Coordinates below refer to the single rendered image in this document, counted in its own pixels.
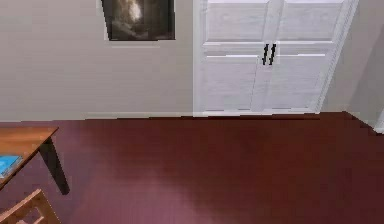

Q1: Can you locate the white double room door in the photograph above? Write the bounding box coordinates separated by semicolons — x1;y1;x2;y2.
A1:
192;0;360;117

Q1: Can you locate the brown wooden table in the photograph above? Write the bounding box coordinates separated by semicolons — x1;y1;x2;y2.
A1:
0;126;71;196

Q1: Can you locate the light wooden chair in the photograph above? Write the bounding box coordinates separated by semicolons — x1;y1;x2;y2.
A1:
0;188;63;224

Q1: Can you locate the blue book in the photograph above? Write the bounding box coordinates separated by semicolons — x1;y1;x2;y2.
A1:
0;154;24;179

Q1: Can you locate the black door handle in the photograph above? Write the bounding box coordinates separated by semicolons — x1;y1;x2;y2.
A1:
268;43;277;66
261;43;270;66

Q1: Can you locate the dark framed wall picture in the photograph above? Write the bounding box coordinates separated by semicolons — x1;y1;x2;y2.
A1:
100;0;177;42

